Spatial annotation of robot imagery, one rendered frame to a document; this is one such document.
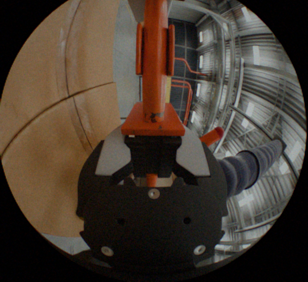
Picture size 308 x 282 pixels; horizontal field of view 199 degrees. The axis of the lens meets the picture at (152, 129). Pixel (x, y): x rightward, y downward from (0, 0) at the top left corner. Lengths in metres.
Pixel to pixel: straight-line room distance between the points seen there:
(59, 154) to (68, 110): 0.07
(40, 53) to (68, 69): 0.06
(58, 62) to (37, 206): 0.19
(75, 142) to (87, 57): 0.17
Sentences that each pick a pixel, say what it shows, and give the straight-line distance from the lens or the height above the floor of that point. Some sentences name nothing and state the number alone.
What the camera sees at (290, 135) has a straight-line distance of 5.12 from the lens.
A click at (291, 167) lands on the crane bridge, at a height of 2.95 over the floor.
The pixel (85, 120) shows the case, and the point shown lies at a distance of 0.19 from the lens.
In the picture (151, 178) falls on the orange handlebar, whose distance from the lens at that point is 0.17.
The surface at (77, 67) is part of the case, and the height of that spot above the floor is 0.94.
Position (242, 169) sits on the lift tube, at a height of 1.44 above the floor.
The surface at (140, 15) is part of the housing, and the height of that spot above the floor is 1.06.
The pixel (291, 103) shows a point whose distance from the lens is 5.33.
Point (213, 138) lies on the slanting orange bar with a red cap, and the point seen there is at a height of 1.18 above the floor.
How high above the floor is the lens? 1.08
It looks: level
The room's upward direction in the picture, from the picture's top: 92 degrees clockwise
